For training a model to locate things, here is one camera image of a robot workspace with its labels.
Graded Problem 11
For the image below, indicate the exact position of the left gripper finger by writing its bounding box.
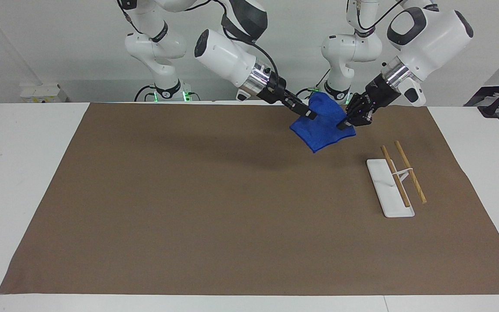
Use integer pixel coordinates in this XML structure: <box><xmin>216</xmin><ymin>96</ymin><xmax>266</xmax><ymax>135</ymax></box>
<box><xmin>345</xmin><ymin>92</ymin><xmax>370</xmax><ymax>117</ymax></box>
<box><xmin>337</xmin><ymin>107</ymin><xmax>375</xmax><ymax>130</ymax></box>

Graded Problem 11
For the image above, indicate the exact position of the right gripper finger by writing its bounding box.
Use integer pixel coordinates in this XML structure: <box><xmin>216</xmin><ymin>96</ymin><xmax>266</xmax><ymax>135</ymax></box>
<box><xmin>285</xmin><ymin>98</ymin><xmax>318</xmax><ymax>121</ymax></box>
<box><xmin>286</xmin><ymin>89</ymin><xmax>310</xmax><ymax>107</ymax></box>

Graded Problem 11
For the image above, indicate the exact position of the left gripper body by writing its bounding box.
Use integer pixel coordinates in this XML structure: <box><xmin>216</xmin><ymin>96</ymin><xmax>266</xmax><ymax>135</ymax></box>
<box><xmin>363</xmin><ymin>73</ymin><xmax>402</xmax><ymax>110</ymax></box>

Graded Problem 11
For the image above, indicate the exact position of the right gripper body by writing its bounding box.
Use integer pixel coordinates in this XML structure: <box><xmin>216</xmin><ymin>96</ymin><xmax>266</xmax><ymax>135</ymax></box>
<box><xmin>260</xmin><ymin>75</ymin><xmax>296</xmax><ymax>106</ymax></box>

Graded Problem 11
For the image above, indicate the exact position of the blue towel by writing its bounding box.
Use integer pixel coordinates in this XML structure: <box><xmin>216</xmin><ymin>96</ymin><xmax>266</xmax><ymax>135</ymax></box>
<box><xmin>289</xmin><ymin>91</ymin><xmax>357</xmax><ymax>153</ymax></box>

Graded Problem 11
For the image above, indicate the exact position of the white rack with wooden rods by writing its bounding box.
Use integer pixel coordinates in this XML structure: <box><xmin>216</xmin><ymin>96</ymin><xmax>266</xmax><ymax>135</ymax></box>
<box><xmin>366</xmin><ymin>140</ymin><xmax>428</xmax><ymax>218</ymax></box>

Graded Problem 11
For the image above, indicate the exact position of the white box in background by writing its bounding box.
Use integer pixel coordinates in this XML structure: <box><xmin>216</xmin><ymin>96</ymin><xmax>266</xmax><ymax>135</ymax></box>
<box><xmin>19</xmin><ymin>83</ymin><xmax>68</xmax><ymax>104</ymax></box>

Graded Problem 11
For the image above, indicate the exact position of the black cable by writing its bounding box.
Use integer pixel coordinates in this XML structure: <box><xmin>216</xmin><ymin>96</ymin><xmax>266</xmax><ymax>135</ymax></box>
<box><xmin>220</xmin><ymin>0</ymin><xmax>281</xmax><ymax>84</ymax></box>
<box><xmin>355</xmin><ymin>0</ymin><xmax>407</xmax><ymax>34</ymax></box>
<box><xmin>134</xmin><ymin>84</ymin><xmax>158</xmax><ymax>103</ymax></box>
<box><xmin>295</xmin><ymin>68</ymin><xmax>333</xmax><ymax>98</ymax></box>

